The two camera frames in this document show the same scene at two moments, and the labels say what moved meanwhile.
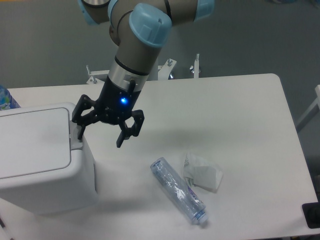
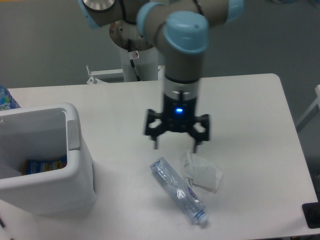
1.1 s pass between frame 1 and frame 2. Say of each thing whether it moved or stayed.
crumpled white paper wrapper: stayed
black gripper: moved
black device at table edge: stayed
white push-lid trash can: moved
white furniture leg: stayed
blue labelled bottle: stayed
